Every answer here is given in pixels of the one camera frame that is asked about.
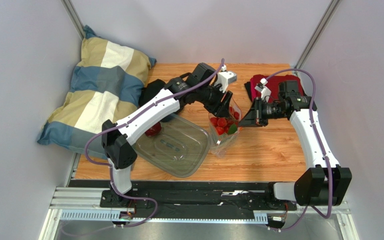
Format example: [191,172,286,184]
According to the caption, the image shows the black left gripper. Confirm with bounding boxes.
[196,82,233,120]

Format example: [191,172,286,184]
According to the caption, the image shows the bunch of red lychees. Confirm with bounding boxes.
[209,106,242,137]

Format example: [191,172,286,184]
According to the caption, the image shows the clear orange zip top bag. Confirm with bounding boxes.
[208,98,243,159]

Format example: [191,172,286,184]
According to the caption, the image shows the dark red apple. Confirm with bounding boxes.
[144,122,162,137]

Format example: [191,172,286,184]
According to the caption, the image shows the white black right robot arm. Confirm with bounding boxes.
[238,78,352,207]

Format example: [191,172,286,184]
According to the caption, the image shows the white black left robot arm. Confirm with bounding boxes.
[101,63,237,195]

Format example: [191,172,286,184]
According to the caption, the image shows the clear plastic food container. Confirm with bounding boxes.
[133,113,211,178]

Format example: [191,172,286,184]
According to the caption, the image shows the red folded cloth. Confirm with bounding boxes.
[244,74,305,103]

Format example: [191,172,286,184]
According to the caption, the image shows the black baseball cap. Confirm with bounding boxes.
[138,79,166,107]

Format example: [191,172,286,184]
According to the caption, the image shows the striped blue beige pillow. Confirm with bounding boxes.
[36,26,157,159]

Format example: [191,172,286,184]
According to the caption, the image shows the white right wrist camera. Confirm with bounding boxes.
[254,78,272,103]

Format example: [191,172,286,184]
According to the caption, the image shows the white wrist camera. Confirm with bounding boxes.
[213,65,237,93]
[254,78,272,103]

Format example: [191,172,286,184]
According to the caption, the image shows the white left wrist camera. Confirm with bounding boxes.
[213,65,237,93]

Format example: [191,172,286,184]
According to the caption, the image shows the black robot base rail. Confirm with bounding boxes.
[99,180,297,220]

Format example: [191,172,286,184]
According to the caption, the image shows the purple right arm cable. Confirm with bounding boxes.
[261,68,334,233]

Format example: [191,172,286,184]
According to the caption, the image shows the right aluminium frame post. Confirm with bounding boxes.
[294,0,342,69]

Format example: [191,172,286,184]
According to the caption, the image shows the aluminium frame post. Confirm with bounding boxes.
[61,0,85,39]
[294,0,342,69]

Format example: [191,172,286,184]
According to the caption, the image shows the left aluminium frame post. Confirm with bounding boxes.
[61,0,85,39]

